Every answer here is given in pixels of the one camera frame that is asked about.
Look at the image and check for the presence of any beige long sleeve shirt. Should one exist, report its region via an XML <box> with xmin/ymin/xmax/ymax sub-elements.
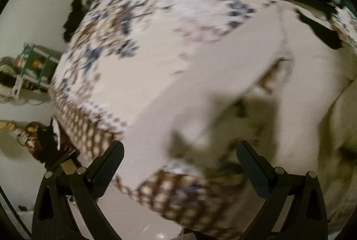
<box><xmin>115</xmin><ymin>2</ymin><xmax>356</xmax><ymax>239</ymax></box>

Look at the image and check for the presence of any black clothes pile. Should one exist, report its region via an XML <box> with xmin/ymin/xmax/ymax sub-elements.
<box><xmin>63</xmin><ymin>0</ymin><xmax>93</xmax><ymax>43</ymax></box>

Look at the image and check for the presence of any red patterned bag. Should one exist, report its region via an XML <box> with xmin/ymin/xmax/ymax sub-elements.
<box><xmin>18</xmin><ymin>121</ymin><xmax>53</xmax><ymax>163</ymax></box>

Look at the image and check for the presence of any green storage rack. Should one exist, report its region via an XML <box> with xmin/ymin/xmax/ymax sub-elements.
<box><xmin>12</xmin><ymin>43</ymin><xmax>62</xmax><ymax>98</ymax></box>

